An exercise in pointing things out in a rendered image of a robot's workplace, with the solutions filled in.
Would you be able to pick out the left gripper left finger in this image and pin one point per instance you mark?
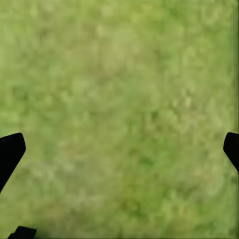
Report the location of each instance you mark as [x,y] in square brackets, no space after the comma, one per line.
[12,148]

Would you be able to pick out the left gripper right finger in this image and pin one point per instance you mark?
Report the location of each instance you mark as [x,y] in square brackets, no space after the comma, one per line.
[231,148]

